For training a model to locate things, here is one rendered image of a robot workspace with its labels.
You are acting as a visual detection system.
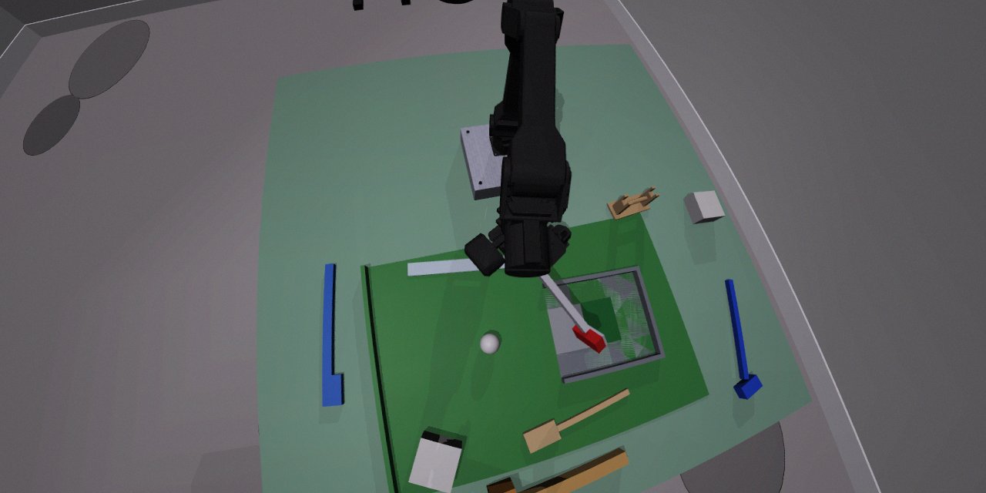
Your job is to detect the grey ball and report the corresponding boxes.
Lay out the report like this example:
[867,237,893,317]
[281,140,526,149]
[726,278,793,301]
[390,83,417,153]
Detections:
[480,334,500,354]

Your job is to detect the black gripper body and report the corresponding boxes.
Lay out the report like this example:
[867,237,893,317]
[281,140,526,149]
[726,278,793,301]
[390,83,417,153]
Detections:
[464,217,509,276]

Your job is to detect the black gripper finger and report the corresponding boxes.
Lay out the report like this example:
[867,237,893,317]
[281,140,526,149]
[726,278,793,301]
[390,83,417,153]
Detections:
[488,225,505,254]

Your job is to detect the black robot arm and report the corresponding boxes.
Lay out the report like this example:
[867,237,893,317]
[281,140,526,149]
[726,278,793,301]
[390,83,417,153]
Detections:
[489,0,572,277]

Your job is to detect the green flat mat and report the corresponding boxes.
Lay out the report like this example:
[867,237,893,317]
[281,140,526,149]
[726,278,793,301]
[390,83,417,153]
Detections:
[368,213,709,493]

